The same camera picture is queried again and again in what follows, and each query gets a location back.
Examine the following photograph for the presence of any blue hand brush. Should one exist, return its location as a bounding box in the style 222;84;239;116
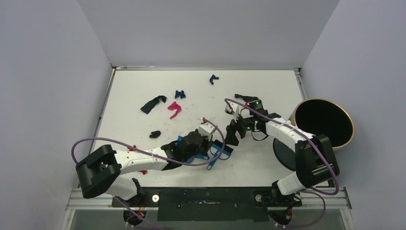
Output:
206;143;234;170

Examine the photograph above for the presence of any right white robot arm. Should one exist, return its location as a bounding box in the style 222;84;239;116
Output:
224;98;339;206

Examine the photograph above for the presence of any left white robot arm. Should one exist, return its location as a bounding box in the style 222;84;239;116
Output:
75;130;227;207

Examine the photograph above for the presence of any blue plastic dustpan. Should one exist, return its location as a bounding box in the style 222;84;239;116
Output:
176;136;210;164

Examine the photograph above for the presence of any black paper scrap right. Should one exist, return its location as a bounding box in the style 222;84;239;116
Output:
234;94;259;102

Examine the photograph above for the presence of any small black paper scrap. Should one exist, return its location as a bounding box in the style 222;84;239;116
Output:
149;130;161;138

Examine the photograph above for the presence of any pink paper scrap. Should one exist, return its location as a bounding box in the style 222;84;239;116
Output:
167;102;182;119

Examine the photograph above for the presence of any dark blue paper scrap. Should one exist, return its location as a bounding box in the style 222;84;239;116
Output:
174;90;186;99

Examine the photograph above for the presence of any black paper scrap strip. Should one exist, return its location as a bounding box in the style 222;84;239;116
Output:
140;95;167;114

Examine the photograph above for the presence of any far dark blue scrap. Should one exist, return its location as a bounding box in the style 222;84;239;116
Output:
209;74;219;85

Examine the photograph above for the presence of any black gold-rimmed waste bin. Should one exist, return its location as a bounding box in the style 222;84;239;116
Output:
288;98;354;151

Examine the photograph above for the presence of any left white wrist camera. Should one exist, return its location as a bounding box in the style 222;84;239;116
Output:
198;122;216;140

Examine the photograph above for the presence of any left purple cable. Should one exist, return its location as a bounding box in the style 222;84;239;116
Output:
71;117;226;230

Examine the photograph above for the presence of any purple cable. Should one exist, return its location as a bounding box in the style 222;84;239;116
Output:
71;117;226;230
224;98;340;229

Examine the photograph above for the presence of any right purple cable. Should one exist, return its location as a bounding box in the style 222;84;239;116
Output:
224;98;340;229

